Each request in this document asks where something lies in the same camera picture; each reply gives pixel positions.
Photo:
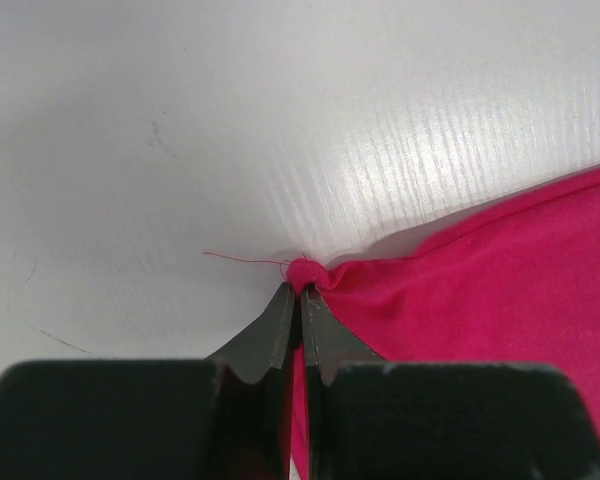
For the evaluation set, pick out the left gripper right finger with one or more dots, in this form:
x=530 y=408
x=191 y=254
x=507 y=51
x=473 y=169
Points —
x=328 y=344

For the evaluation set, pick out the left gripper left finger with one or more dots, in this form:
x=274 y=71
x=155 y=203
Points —
x=249 y=396

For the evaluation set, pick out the pink t shirt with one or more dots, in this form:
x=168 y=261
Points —
x=517 y=281

